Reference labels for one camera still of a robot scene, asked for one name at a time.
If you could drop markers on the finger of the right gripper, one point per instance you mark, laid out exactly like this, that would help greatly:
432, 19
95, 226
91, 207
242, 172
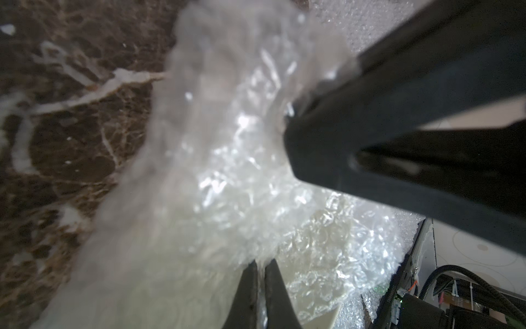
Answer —
367, 136

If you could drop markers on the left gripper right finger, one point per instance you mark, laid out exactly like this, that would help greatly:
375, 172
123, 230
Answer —
280, 311

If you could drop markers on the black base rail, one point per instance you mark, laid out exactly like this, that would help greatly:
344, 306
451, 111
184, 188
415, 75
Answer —
401, 282

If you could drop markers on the cream white bowl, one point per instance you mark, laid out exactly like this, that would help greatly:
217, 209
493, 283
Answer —
320, 269

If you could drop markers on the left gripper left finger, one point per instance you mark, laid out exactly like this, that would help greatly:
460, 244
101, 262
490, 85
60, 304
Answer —
243, 312

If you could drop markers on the bubble wrap sheet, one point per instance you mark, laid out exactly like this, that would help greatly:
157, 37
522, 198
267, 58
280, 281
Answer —
211, 189
364, 22

